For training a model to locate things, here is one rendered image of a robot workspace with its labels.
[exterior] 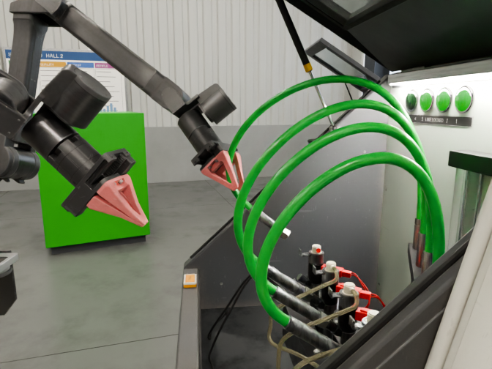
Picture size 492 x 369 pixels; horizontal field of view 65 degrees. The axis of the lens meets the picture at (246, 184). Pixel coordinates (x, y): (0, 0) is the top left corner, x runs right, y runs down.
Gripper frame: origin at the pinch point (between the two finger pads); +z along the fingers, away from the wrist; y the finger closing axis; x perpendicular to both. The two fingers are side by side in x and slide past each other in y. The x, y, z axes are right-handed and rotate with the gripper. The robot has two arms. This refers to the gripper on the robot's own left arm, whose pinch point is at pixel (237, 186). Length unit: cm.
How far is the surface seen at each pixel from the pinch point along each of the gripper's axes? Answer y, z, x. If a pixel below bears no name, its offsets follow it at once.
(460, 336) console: -30, 36, -22
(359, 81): 2.1, 0.9, -30.8
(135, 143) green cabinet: 208, -183, 149
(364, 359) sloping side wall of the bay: -31.0, 33.5, -13.4
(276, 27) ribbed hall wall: 577, -390, -2
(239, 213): -17.2, 10.0, -4.9
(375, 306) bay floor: 42, 38, 5
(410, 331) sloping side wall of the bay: -29.1, 33.9, -18.1
